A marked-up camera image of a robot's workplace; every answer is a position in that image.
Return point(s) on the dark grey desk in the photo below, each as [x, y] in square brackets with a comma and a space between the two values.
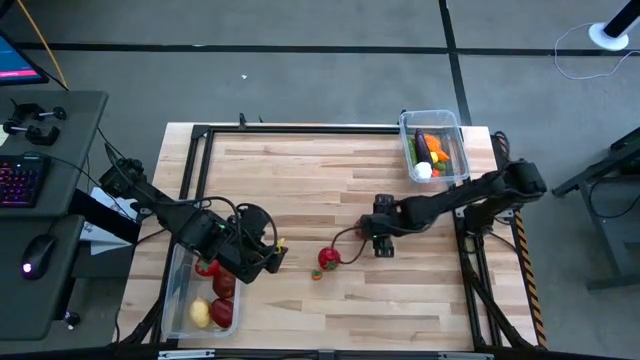
[75, 130]

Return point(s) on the black computer mouse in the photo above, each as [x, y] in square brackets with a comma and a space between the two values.
[37, 257]

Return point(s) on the yellow toy corn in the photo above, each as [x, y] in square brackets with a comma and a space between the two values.
[434, 157]

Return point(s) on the yellow toy lemon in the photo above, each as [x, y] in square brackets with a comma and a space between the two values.
[199, 313]

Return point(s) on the short green toy cucumber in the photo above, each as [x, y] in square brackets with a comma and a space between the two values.
[440, 166]

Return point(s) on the computer monitor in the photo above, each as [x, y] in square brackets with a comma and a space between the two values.
[15, 65]

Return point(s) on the orange toy carrot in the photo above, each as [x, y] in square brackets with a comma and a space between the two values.
[434, 144]

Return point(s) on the yellow black hazard tape strip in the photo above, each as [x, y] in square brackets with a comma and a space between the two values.
[525, 240]

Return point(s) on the purple toy eggplant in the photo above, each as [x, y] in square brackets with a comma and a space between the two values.
[423, 147]

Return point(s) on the black aluminium table frame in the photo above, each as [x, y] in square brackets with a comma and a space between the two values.
[300, 130]

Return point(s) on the white toy garlic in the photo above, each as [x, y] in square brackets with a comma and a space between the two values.
[423, 171]

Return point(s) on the clear plastic bin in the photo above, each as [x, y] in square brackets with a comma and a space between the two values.
[430, 120]
[182, 300]

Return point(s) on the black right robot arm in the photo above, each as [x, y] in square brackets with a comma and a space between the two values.
[450, 200]

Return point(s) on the black backlit keyboard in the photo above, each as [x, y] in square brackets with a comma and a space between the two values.
[20, 180]

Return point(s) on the white paper sheets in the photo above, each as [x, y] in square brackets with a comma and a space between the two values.
[100, 240]

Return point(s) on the red toy strawberry green leaves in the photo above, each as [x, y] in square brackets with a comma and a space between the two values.
[328, 258]

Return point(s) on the black pole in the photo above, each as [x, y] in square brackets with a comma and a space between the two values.
[625, 20]

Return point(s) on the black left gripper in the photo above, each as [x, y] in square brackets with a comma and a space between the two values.
[247, 257]

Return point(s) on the red toy tomato green stem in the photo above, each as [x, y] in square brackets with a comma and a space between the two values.
[205, 269]

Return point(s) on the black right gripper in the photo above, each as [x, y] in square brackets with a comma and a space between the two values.
[382, 225]

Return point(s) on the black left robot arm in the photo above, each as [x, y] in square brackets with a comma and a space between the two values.
[195, 227]

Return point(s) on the black screw clamp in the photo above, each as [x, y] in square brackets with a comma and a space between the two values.
[37, 134]
[30, 110]

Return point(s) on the white round stand base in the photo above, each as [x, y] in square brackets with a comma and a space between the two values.
[600, 36]

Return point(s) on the large dark red toy apple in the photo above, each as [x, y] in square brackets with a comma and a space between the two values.
[224, 286]

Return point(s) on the long green toy cucumber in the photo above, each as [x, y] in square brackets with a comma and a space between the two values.
[413, 150]

